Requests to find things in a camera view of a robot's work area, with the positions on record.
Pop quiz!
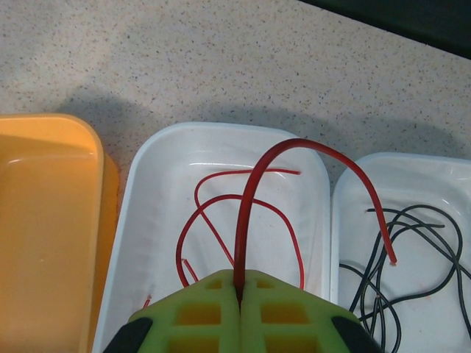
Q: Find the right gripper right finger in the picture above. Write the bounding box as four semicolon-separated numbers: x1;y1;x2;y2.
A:
239;269;383;353

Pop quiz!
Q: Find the thin black cable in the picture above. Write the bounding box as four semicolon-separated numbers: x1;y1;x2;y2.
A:
338;205;464;332
347;219;471;336

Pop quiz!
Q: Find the thick red wire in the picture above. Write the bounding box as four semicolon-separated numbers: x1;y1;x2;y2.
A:
233;138;399;304

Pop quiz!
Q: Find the orange plastic tray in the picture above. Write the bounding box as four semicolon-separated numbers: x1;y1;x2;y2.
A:
0;113;121;353

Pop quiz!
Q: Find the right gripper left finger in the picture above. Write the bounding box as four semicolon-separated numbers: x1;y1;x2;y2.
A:
105;269;243;353

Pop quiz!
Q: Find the white plastic tray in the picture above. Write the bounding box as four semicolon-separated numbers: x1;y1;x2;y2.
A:
91;122;331;353
330;151;471;353

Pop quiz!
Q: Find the thin red cable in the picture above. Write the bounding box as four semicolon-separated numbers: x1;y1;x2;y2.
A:
143;168;302;308
175;194;305;291

